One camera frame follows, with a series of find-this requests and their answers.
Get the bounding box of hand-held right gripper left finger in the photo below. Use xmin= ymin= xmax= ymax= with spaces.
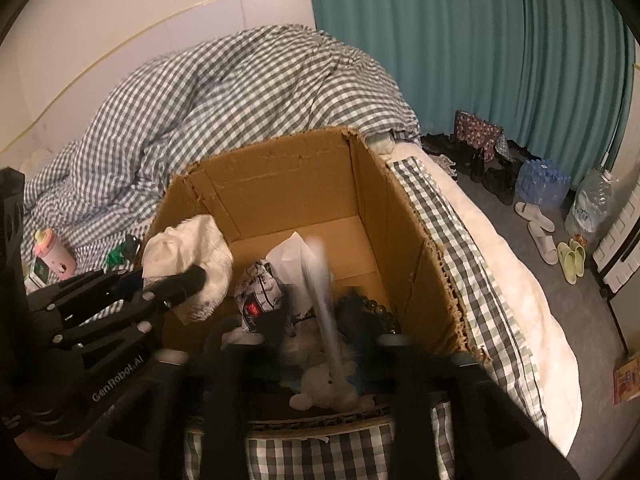
xmin=55 ymin=305 xmax=296 ymax=480

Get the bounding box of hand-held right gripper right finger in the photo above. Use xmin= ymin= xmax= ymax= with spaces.
xmin=340 ymin=287 xmax=581 ymax=480

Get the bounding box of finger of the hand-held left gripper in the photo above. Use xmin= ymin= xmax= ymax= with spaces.
xmin=50 ymin=265 xmax=208 ymax=356
xmin=27 ymin=269 xmax=146 ymax=321

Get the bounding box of dark bead bracelet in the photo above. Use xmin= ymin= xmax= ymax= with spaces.
xmin=345 ymin=292 xmax=401 ymax=336

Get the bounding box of white squeeze tube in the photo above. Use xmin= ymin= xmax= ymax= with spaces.
xmin=300 ymin=235 xmax=348 ymax=386

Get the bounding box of printed wipes pack red label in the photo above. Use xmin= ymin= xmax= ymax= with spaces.
xmin=240 ymin=230 xmax=331 ymax=336

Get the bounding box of white cloth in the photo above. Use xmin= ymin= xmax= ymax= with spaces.
xmin=141 ymin=214 xmax=234 ymax=325

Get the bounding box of white plush toy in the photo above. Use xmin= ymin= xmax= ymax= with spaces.
xmin=222 ymin=320 xmax=373 ymax=411

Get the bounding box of brown cardboard box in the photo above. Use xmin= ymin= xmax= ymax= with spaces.
xmin=142 ymin=127 xmax=493 ymax=441

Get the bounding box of pink sippy bottle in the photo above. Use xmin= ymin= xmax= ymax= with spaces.
xmin=32 ymin=228 xmax=77 ymax=281

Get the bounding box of green white carton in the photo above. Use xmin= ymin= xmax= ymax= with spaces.
xmin=24 ymin=259 xmax=51 ymax=291

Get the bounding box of cream tufted headboard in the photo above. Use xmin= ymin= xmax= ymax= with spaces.
xmin=20 ymin=149 xmax=56 ymax=173

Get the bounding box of white fleece mattress pad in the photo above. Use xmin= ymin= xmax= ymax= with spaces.
xmin=380 ymin=132 xmax=586 ymax=458

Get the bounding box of grey white checked duvet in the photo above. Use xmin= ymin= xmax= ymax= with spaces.
xmin=20 ymin=24 xmax=421 ymax=261

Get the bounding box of black shoe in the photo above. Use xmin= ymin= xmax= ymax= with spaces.
xmin=422 ymin=132 xmax=458 ymax=158

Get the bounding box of black boot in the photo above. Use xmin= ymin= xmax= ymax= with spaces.
xmin=482 ymin=160 xmax=518 ymax=206
xmin=457 ymin=140 xmax=486 ymax=183

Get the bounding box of white slipper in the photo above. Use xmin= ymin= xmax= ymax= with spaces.
xmin=515 ymin=201 xmax=556 ymax=233
xmin=527 ymin=222 xmax=558 ymax=266

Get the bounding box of light green slipper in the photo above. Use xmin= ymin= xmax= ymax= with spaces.
xmin=556 ymin=241 xmax=576 ymax=286
xmin=570 ymin=240 xmax=587 ymax=277

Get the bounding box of dark dotted bag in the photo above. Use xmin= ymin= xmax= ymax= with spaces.
xmin=453 ymin=110 xmax=505 ymax=161

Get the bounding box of pack of water bottles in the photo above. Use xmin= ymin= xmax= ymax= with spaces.
xmin=515 ymin=157 xmax=572 ymax=210

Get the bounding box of large clear water jug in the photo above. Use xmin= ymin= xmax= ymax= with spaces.
xmin=564 ymin=167 xmax=620 ymax=236

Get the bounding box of white ribbed suitcase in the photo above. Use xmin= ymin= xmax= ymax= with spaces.
xmin=592 ymin=205 xmax=640 ymax=301

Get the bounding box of orange printed box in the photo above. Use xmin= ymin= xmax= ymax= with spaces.
xmin=612 ymin=352 xmax=640 ymax=406

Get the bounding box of teal curtain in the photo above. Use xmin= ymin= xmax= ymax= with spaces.
xmin=303 ymin=0 xmax=638 ymax=188

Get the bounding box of gold wall trim strip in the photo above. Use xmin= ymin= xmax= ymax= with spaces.
xmin=0 ymin=0 xmax=307 ymax=153

